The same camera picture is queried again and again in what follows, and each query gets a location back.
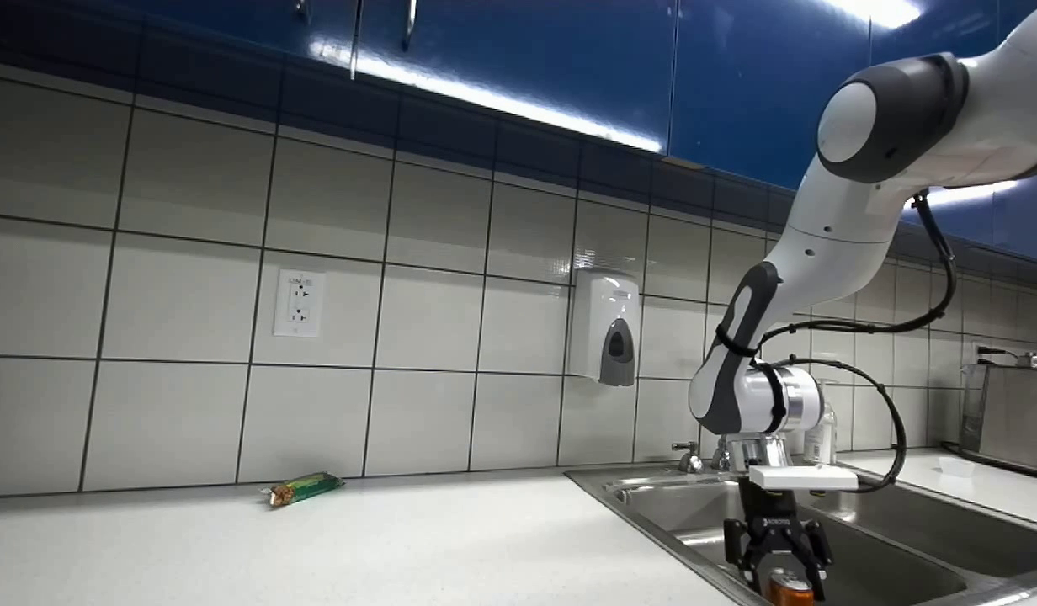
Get stainless steel double sink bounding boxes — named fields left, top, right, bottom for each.
left=566, top=461, right=1037, bottom=606

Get white wall power outlet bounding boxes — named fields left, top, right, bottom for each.
left=274, top=268, right=329, bottom=343

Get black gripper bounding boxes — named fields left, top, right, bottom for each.
left=721, top=484, right=835, bottom=602

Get metal cabinet handle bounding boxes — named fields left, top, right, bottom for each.
left=401, top=0, right=423, bottom=55

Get blue wall cabinets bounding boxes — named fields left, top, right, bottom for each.
left=0, top=0, right=1037, bottom=273

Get stainless steel countertop appliance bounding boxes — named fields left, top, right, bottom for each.
left=957, top=343, right=1037, bottom=479

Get white wall soap dispenser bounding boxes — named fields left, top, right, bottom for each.
left=566, top=268, right=642, bottom=392

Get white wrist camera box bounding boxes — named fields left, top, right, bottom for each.
left=743, top=461, right=863, bottom=495

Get small green wrapped item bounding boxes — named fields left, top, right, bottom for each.
left=264, top=470, right=348, bottom=511

